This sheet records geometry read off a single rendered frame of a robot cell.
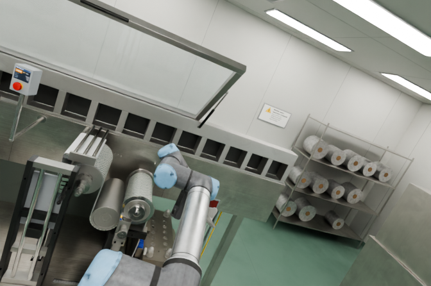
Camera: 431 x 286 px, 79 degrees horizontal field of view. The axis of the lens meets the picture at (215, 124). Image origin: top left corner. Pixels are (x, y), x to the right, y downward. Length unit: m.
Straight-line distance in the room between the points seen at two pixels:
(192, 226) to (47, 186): 0.62
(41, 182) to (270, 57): 3.46
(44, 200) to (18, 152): 0.51
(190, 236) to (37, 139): 1.07
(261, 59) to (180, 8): 1.34
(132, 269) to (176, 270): 0.10
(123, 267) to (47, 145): 1.07
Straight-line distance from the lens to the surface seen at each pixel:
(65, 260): 1.52
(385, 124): 5.57
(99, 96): 1.44
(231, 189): 1.69
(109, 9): 1.03
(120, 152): 1.51
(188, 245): 0.71
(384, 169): 5.25
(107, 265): 0.62
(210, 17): 3.78
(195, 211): 0.78
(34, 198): 1.17
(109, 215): 1.31
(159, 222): 1.64
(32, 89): 1.18
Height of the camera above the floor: 1.98
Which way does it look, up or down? 12 degrees down
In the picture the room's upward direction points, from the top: 23 degrees clockwise
